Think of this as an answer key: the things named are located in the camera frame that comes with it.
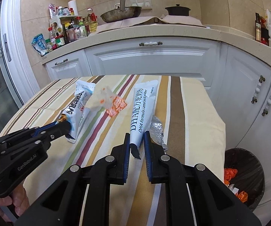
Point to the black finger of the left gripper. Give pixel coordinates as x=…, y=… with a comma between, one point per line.
x=61, y=129

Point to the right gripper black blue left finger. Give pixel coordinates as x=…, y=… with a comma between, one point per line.
x=81, y=195

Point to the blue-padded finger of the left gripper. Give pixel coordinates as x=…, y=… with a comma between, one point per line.
x=47, y=127

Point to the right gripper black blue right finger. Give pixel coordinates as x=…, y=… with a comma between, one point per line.
x=194, y=195

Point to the blue white snack pouch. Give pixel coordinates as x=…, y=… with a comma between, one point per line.
x=76, y=112

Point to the white blue milk powder pouch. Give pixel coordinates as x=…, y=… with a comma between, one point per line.
x=142, y=111

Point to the orange trash in bin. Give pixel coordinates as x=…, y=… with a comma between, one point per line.
x=229, y=174

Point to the black trash bin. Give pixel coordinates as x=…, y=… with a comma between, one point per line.
x=250, y=176

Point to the person's left hand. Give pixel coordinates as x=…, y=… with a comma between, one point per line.
x=18, y=198

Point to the orange clear plastic wrapper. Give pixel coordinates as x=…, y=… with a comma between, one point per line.
x=105, y=98

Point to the striped tablecloth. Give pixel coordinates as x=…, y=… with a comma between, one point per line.
x=193, y=132

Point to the blue white snack bag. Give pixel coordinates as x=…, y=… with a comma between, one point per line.
x=39, y=44

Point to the crumpled silver foil wrapper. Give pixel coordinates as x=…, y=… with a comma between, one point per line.
x=157, y=133

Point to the spice rack with jars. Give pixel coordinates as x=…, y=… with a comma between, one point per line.
x=65, y=26

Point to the yellow cooking oil bottle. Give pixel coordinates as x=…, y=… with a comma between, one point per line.
x=92, y=20

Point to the white paper towel roll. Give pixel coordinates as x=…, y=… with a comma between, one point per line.
x=73, y=5

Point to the steel wok pan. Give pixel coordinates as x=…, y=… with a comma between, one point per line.
x=121, y=13

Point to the beige cloth on stove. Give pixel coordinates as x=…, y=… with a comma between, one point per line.
x=147, y=20

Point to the black cooking pot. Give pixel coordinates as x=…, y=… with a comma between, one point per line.
x=178, y=10

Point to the red sauce bottle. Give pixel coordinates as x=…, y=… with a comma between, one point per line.
x=264, y=31

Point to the dark olive oil bottle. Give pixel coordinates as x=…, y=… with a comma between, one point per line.
x=257, y=28

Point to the drawer handle left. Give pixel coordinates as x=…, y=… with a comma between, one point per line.
x=61, y=62

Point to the drawer handle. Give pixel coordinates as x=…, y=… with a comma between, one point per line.
x=149, y=44
x=61, y=62

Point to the white sliding door frame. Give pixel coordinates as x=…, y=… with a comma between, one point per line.
x=14, y=63

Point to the drawer handle centre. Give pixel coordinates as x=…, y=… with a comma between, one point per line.
x=149, y=44

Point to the cabinet door handle right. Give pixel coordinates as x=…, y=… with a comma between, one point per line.
x=267, y=106

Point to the cabinet door handle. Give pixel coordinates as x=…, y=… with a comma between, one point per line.
x=267, y=106
x=257, y=89

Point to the cabinet door handle left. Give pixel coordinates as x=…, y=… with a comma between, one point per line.
x=257, y=89

